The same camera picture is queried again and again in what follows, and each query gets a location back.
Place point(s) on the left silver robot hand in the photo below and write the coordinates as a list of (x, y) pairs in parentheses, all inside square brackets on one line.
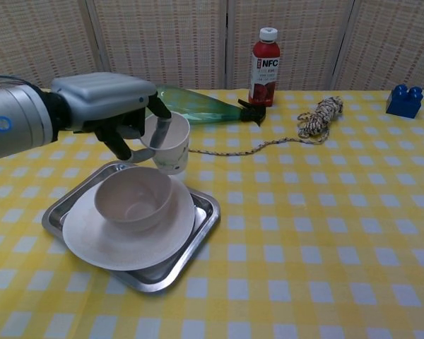
[(102, 97)]

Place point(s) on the woven folding screen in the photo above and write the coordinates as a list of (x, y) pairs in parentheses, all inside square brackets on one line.
[(180, 39)]

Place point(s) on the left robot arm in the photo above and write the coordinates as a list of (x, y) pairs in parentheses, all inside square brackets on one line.
[(17, 120)]

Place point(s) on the beige bowl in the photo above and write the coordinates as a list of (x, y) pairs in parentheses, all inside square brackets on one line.
[(134, 201)]

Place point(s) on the white round plate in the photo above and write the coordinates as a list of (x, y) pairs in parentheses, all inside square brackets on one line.
[(127, 250)]

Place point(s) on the yellow checkered tablecloth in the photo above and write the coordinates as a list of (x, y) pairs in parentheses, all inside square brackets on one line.
[(304, 229)]

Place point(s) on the green spray bottle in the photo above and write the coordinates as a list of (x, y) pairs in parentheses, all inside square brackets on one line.
[(205, 107)]

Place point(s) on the metal rectangular tray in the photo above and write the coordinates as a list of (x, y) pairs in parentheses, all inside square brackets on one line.
[(194, 243)]

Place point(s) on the white paper cup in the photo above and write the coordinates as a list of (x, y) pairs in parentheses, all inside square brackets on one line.
[(175, 148)]

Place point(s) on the blue toy brick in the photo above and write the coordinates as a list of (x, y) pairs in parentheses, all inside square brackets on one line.
[(404, 104)]

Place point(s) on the red juice bottle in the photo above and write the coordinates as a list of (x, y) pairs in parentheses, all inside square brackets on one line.
[(264, 70)]

